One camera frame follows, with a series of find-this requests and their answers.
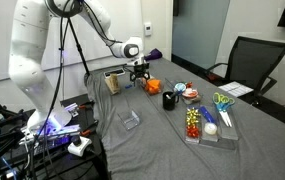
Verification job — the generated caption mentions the white-framed tablet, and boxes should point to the white-framed tablet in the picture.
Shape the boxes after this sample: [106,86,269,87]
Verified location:
[103,68,127,79]

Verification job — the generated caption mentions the clear three-slot organizer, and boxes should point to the clear three-slot organizer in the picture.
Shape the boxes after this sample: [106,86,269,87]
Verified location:
[184,103,240,151]

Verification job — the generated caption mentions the printed paper sheet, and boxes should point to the printed paper sheet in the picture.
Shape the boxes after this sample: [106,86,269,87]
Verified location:
[217,81,255,99]

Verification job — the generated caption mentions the grey tablecloth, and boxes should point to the grey tablecloth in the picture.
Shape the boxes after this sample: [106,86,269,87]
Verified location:
[84,57,285,180]

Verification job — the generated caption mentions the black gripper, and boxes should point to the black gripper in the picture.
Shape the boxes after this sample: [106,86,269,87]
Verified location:
[128,62,151,87]

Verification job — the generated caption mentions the black camera tripod pole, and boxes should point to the black camera tripod pole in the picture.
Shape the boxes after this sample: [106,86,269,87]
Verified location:
[67,18,92,78]

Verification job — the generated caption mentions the orange strap roll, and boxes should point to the orange strap roll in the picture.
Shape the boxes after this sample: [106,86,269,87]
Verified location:
[145,78,163,96]

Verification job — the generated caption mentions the black mug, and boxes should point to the black mug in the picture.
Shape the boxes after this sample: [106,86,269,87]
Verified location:
[162,91,181,112]

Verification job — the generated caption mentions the white wall thermostat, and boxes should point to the white wall thermostat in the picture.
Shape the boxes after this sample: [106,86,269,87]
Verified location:
[143,21,153,37]

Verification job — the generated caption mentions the red gift bow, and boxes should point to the red gift bow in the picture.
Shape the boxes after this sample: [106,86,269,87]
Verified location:
[185,124,201,140]

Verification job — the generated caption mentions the white tape roll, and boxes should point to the white tape roll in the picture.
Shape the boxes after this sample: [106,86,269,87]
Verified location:
[203,122,219,136]

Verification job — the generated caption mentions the gold gift bow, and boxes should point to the gold gift bow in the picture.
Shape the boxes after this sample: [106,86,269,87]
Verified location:
[185,107,202,127]

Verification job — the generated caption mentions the blue marker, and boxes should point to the blue marker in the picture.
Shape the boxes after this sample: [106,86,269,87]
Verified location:
[198,105,218,125]

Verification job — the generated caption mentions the red white ribbon spool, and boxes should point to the red white ribbon spool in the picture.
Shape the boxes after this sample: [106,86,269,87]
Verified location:
[181,87,200,100]

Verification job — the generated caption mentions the green blue scissors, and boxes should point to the green blue scissors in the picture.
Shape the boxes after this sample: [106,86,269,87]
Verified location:
[212,92,236,129]

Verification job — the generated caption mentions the clear shallow tray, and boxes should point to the clear shallow tray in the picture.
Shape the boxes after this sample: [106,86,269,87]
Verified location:
[164,77,204,106]

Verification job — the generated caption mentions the small empty clear box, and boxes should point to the small empty clear box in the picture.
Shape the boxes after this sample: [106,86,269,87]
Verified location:
[117,108,142,132]

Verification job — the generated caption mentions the black mesh office chair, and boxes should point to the black mesh office chair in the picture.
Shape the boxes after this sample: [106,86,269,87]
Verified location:
[204,35,285,108]

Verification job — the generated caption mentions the purple folded umbrella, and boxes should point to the purple folded umbrella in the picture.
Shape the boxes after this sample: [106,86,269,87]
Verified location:
[144,48,164,62]

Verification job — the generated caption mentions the black robot stand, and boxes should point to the black robot stand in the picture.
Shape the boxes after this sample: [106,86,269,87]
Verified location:
[0,94,111,180]

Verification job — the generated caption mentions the teal ribbon spool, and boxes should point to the teal ribbon spool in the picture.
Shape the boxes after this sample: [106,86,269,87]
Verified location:
[174,82,187,95]

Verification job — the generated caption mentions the orange-handled clamp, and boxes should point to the orange-handled clamp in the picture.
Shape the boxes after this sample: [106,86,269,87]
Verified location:
[79,128,95,138]
[77,102,95,112]

